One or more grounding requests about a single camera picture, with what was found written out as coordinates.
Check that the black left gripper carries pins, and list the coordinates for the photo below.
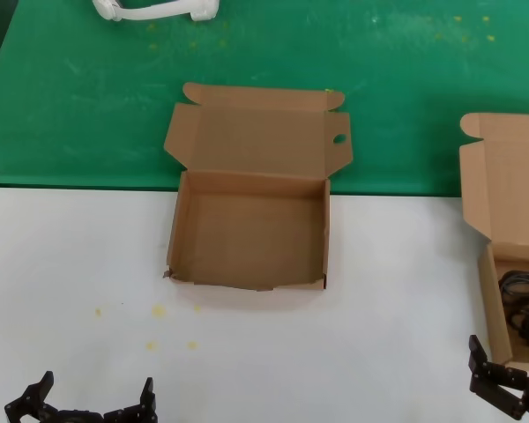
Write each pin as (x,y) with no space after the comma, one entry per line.
(72,417)

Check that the open brown cardboard box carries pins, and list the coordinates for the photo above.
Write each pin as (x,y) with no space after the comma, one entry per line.
(511,185)

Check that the cardboard box with torn corner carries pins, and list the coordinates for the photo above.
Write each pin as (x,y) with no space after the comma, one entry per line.
(247,238)

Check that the green table cloth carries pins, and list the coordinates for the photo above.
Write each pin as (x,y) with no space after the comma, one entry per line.
(70,110)

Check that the white VR headset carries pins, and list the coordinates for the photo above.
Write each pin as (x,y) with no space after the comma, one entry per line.
(110,8)

